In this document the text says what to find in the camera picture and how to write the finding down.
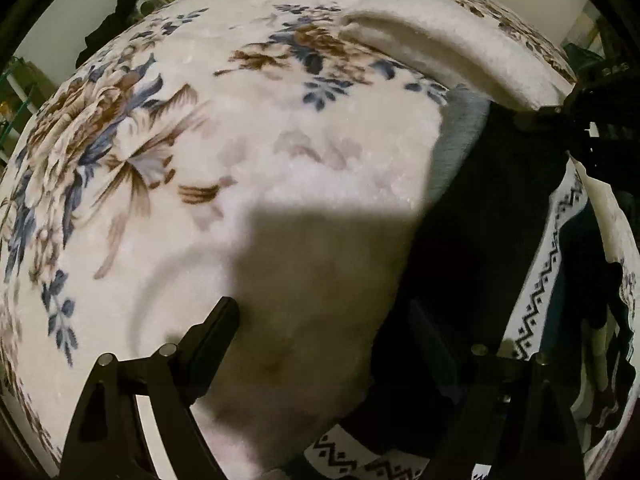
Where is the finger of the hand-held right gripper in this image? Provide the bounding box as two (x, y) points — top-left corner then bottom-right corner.
(512, 101), (576, 135)

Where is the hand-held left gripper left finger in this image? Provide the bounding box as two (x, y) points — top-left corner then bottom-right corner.
(60, 296), (241, 480)

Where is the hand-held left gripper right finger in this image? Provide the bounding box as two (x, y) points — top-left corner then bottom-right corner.
(407, 300), (587, 480)

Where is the black garment grey lining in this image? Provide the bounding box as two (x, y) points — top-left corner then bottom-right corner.
(340, 84), (576, 480)

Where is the dark patterned sweater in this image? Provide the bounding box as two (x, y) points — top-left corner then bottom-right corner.
(300, 157), (607, 480)

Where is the floral plush blanket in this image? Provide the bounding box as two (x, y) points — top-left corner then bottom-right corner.
(0, 0), (640, 480)

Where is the green metal rack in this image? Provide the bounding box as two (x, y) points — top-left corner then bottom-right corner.
(0, 57), (47, 161)

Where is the dark hanging cloth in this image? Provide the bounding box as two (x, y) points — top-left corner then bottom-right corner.
(75, 0), (166, 68)

